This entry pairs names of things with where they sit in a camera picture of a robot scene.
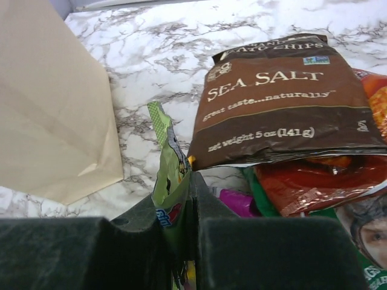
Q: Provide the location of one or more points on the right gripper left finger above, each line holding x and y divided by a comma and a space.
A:
127, 252

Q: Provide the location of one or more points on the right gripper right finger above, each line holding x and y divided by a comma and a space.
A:
269, 252

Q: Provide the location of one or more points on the purple snack packet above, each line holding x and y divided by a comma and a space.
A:
243, 205

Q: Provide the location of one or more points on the light green snack packet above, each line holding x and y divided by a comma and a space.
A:
170, 192

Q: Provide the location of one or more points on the red doritos bag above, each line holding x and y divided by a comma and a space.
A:
331, 155

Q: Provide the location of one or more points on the beige paper bag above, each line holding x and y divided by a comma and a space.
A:
58, 133

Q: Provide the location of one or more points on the green crisps bag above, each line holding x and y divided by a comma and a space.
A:
365, 223

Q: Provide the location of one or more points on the dark brown chocolate packet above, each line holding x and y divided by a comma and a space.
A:
284, 99

